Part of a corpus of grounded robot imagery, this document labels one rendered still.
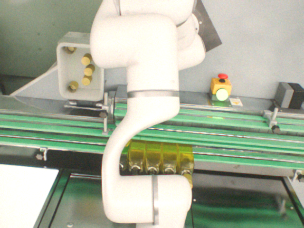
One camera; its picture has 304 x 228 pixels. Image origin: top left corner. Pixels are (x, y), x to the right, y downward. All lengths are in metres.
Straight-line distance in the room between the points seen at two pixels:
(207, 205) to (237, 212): 0.11
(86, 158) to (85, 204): 0.31
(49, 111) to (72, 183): 0.30
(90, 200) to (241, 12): 0.87
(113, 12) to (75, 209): 0.73
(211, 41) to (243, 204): 0.63
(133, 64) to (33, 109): 0.88
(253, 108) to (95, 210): 0.70
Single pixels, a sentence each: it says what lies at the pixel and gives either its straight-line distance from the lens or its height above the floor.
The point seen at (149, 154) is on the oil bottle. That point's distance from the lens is 1.10.
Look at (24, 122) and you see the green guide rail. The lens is 1.27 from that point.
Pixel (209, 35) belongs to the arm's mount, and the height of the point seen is 0.81.
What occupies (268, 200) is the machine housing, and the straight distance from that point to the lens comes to 1.33.
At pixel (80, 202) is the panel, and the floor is 1.15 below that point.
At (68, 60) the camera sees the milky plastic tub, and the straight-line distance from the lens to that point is 1.28.
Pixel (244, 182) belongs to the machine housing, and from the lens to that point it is 1.37.
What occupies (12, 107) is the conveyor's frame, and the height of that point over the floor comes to 0.86.
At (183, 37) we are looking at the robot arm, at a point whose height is 1.21.
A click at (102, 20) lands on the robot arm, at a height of 1.42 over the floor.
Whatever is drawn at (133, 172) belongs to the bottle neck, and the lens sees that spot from 1.04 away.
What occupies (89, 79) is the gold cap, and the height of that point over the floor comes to 0.81.
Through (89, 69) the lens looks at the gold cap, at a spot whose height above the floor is 0.81.
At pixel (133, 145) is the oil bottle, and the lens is 1.13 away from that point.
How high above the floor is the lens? 1.93
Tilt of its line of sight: 60 degrees down
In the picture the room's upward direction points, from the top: 176 degrees counter-clockwise
